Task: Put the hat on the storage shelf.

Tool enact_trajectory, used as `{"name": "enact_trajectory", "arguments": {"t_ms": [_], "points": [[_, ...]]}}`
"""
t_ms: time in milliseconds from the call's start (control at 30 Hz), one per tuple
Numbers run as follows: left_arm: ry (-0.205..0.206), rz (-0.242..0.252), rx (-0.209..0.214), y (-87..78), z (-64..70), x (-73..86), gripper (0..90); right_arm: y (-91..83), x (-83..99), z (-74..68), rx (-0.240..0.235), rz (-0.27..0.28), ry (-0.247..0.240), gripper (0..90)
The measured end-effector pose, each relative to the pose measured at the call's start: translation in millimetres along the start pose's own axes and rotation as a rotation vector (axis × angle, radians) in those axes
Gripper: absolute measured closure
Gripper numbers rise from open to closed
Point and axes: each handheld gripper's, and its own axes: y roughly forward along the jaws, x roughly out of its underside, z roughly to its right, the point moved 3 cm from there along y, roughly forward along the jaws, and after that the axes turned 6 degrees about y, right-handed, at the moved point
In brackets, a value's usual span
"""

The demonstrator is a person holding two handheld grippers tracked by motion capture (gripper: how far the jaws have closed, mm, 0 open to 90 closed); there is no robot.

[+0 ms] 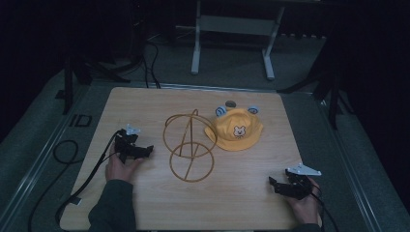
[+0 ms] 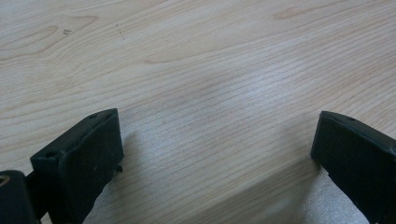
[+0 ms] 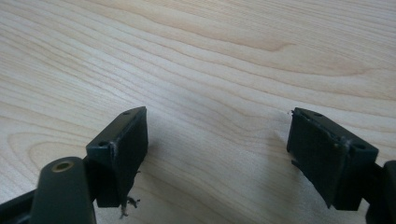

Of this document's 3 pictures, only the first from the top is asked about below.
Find black floor cable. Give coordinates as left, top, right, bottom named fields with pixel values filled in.
left=27, top=139, right=80, bottom=232

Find gold wire hat stand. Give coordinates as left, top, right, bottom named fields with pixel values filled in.
left=162, top=108, right=219, bottom=184

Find black metal stand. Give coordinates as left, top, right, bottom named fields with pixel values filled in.
left=276, top=42, right=354, bottom=131
left=54, top=53, right=147, bottom=116

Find black hanging cables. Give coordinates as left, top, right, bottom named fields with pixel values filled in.
left=140, top=40, right=162, bottom=90

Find person's left hand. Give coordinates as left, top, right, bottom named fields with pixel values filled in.
left=104, top=144, right=145, bottom=184

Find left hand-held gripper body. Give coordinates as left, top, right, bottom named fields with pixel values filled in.
left=113, top=123, right=143, bottom=164

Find white metal stand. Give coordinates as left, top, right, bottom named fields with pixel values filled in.
left=175, top=0, right=287, bottom=81

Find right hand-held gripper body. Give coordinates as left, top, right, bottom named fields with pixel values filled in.
left=282, top=161, right=323, bottom=201

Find yellow bear hat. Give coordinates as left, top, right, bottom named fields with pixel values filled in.
left=204, top=104, right=264, bottom=153

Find person's right hand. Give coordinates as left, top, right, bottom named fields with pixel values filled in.
left=284, top=177, right=323, bottom=227

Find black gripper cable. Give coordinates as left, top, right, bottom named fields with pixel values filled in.
left=54, top=129, right=126, bottom=232
left=307, top=184, right=340, bottom=232

